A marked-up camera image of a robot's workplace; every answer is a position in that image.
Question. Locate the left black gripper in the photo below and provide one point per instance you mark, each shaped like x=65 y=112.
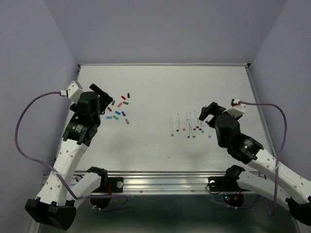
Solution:
x=104 y=99

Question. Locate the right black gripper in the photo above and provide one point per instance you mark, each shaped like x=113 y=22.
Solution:
x=213 y=108

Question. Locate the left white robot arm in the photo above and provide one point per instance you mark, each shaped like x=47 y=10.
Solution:
x=56 y=204

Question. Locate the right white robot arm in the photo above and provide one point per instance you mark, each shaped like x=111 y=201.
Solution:
x=282 y=185

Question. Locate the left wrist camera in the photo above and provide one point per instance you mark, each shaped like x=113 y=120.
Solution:
x=74 y=90

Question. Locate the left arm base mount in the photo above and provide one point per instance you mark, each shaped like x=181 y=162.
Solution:
x=107 y=184

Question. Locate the aluminium front rail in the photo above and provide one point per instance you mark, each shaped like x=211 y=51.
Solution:
x=157 y=183

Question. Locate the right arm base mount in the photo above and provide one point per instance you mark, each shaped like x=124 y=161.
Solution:
x=227 y=185

